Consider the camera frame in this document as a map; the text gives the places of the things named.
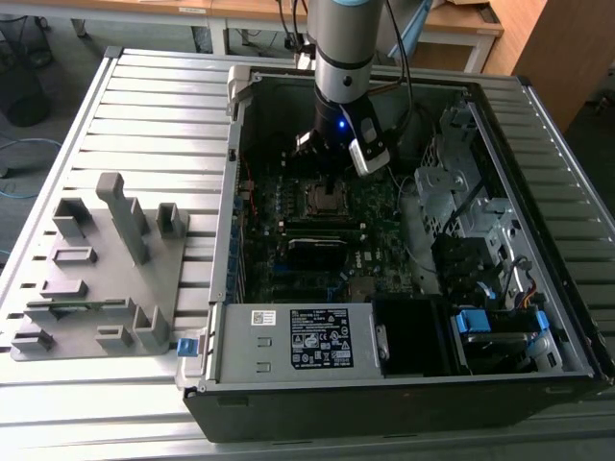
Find wooden desk white frame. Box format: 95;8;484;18
0;0;308;57
417;4;504;74

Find black graphics card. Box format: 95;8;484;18
286;235;350;273

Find hard disk in blue carrier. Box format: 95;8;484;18
450;306;552;376

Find blue floor cable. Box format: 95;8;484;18
0;137;63;199

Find metal disk bay cage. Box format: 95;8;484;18
413;91;528;302

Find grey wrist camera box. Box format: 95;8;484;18
348;117;391;177

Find wooden cabinet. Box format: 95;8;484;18
494;0;615;133

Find square chipset heatsink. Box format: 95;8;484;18
349;277;377;303

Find black mesh basket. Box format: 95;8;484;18
0;13;53;68

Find grey power supply unit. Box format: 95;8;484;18
204;301;385;385

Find green RAM stick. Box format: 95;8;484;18
47;300;127;308

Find grey parts rack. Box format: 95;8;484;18
8;171;192;362

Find black round bin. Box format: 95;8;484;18
3;66;53;129

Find pale blue teach pendant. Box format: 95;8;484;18
387;0;433;57

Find grey plastic case handle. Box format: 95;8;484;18
225;64;255;120

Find black plastic drive holder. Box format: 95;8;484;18
430;233;499;302

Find black RAM slot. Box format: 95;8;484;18
286;230;362;238
286;216;362;225

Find metal socket cover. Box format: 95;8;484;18
306;182;349;217

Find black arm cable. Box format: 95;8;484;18
383;0;415;127

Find black disk wire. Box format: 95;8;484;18
508;255;547;308

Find silver CPU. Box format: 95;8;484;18
314;189;343;213

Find black PC case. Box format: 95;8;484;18
180;61;615;444

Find CPU socket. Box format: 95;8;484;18
303;178;353;223

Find black cage cable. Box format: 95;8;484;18
442;182;486;236

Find black looped cable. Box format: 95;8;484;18
394;105;433;169

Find green motherboard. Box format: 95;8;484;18
237;153;443;304

